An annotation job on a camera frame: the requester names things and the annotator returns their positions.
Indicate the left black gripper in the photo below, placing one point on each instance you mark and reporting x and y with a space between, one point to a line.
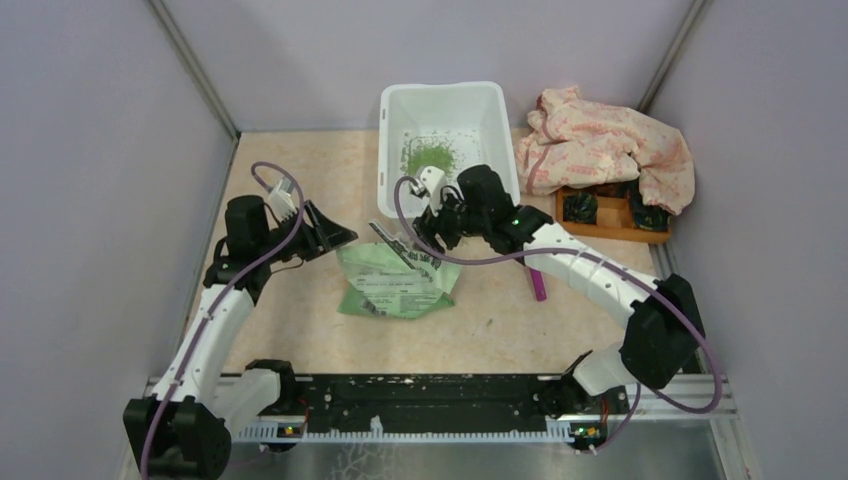
324 235

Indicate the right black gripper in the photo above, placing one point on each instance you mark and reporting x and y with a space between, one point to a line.
428 225

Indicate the green cat litter bag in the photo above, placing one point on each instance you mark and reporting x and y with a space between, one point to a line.
384 284

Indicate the purple plastic scoop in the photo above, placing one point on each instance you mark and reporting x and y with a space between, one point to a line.
537 284

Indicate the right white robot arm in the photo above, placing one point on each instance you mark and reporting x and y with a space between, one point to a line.
660 317

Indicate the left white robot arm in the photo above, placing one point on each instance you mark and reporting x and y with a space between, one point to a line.
185 428

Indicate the green cat litter pile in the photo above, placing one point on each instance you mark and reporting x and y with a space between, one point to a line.
449 150

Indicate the white plastic litter box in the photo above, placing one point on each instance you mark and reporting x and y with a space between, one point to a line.
416 108

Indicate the dark patterned cloth bundle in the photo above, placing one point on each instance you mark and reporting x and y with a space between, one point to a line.
580 208

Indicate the pink patterned cloth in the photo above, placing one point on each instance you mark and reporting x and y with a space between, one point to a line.
578 143

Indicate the wooden tray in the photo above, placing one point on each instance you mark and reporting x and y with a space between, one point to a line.
612 219

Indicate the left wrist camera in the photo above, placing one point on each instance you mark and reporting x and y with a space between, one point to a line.
281 204

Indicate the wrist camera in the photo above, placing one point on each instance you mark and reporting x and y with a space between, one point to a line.
428 184
281 204

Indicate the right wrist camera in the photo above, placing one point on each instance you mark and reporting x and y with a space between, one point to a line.
428 184

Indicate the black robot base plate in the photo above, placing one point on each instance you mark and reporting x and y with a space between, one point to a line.
430 401

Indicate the aluminium frame rail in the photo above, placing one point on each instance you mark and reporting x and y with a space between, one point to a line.
437 424

